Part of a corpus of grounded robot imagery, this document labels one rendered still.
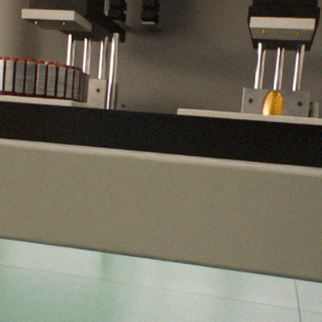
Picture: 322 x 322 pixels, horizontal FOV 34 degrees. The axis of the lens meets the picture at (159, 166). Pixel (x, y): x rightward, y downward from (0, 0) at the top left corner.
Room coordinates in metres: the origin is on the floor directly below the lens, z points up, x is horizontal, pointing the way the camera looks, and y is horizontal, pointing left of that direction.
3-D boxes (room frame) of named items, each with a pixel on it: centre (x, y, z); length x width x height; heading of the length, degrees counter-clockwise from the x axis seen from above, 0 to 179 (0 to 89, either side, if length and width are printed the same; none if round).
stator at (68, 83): (0.54, 0.14, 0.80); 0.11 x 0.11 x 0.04
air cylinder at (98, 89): (0.68, 0.11, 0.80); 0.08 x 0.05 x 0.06; 78
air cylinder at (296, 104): (0.63, -0.13, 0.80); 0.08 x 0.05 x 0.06; 78
